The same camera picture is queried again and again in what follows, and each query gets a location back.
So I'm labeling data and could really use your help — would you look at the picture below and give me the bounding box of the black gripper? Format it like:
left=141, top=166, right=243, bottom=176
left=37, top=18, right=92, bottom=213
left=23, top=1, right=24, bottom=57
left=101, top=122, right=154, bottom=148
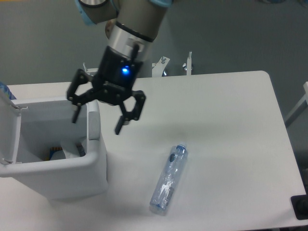
left=66, top=45, right=147, bottom=135

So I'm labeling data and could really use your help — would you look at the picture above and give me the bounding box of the white plastic wrapper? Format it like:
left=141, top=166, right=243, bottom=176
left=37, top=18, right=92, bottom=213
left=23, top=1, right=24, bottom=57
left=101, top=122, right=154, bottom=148
left=52, top=140, right=86, bottom=160

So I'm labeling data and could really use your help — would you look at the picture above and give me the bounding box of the clear plastic water bottle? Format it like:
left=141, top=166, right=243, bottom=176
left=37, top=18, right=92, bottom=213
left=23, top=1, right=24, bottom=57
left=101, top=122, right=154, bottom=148
left=149, top=143, right=188, bottom=215

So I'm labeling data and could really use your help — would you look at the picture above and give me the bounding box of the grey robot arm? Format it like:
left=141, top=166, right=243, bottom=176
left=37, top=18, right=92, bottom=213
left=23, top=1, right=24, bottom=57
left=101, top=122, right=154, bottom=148
left=66, top=0, right=173, bottom=134

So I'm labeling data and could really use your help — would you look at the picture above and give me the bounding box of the white trash can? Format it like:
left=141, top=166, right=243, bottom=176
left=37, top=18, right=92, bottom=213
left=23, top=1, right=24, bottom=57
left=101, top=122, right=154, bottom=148
left=0, top=95, right=108, bottom=199

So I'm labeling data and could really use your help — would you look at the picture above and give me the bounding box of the blue orange snack packet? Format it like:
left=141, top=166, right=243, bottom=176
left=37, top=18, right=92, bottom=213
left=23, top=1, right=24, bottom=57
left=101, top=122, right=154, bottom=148
left=49, top=143, right=86, bottom=160

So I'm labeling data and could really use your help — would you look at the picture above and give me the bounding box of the blue patterned object left edge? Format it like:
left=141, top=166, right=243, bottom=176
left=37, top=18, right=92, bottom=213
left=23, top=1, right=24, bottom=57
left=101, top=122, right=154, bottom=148
left=0, top=82, right=16, bottom=100

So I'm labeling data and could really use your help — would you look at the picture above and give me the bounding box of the black device at table edge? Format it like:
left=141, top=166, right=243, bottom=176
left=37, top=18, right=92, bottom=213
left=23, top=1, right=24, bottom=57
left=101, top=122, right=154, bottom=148
left=291, top=194, right=308, bottom=220

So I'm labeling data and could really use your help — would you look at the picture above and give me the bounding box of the white bracket with bolts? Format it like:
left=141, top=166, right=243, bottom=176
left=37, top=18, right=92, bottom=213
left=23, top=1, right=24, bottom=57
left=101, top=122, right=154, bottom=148
left=82, top=51, right=194, bottom=77

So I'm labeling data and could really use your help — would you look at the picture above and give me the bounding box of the white frame at right edge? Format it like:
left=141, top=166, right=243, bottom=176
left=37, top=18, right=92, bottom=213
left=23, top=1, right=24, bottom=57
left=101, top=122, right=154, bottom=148
left=284, top=82, right=308, bottom=128

